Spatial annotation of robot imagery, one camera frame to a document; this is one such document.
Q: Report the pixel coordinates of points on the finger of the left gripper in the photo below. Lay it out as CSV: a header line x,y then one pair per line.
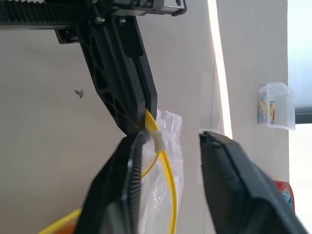
x,y
146,80
114,80

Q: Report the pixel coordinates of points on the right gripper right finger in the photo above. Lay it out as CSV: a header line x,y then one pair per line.
x,y
243,195

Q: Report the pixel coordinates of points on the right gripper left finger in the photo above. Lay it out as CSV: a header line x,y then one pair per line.
x,y
109,207

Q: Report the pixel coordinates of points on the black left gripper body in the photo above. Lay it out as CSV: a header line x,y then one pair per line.
x,y
48,14

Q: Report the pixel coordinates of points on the toy hot dog bread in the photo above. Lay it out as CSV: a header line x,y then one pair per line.
x,y
65,225

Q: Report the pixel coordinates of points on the clear yellow-zipper plastic bag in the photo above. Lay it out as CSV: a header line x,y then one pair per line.
x,y
170,146

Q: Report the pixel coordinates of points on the small dark debris bit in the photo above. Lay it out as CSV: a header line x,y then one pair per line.
x,y
79,93

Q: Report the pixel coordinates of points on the red tape roll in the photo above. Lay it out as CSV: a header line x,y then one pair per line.
x,y
285,195

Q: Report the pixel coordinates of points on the small colourful box contents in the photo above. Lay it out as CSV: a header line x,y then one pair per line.
x,y
271,109

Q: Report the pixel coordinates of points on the clear plastic box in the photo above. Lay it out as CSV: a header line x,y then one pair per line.
x,y
282,102

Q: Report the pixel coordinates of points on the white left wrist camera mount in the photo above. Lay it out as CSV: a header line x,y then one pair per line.
x,y
168,3

